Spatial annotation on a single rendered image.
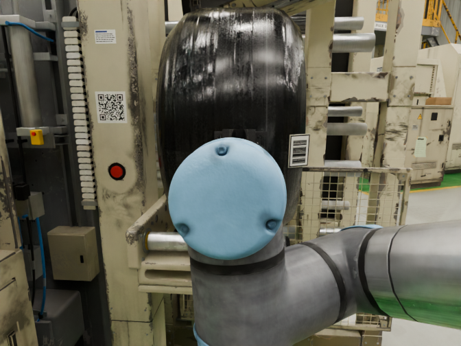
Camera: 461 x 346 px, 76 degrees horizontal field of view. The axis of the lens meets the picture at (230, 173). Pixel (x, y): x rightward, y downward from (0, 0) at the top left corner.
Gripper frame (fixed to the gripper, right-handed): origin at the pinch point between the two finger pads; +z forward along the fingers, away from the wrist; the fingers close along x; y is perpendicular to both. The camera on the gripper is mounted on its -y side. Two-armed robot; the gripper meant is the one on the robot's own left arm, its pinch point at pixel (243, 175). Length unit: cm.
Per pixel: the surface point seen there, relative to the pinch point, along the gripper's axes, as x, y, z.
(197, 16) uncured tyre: 10.1, 30.7, 8.9
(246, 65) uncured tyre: -0.2, 19.2, 1.2
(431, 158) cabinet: -271, -15, 420
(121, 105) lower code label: 30.6, 14.5, 18.4
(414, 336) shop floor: -91, -98, 108
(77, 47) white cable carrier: 41, 28, 18
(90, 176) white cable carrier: 40.8, -3.3, 21.8
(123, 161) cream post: 31.2, 0.7, 20.2
